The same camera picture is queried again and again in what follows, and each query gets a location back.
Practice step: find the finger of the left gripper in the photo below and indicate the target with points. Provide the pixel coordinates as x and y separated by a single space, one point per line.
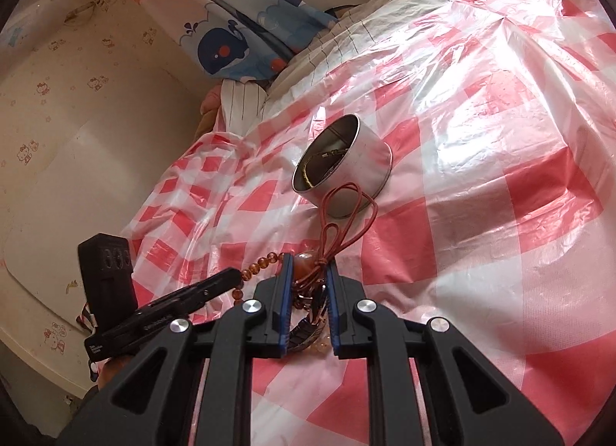
188 300

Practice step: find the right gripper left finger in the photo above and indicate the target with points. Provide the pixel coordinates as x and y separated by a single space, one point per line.
271 333

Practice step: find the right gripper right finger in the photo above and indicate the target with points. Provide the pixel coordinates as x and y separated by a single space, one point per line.
349 339

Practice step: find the round metal tin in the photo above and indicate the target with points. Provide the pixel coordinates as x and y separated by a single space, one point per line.
347 151

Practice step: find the red white checkered plastic sheet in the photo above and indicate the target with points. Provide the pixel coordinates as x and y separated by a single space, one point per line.
499 212

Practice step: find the white striped pillow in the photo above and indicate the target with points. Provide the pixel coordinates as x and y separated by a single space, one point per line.
241 106

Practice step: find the white striped bed sheet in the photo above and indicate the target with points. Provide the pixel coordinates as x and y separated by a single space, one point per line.
385 17

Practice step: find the whale print blue curtain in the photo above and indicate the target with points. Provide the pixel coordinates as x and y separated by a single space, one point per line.
240 40

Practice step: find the black camera box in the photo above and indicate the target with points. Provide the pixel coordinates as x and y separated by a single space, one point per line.
106 267

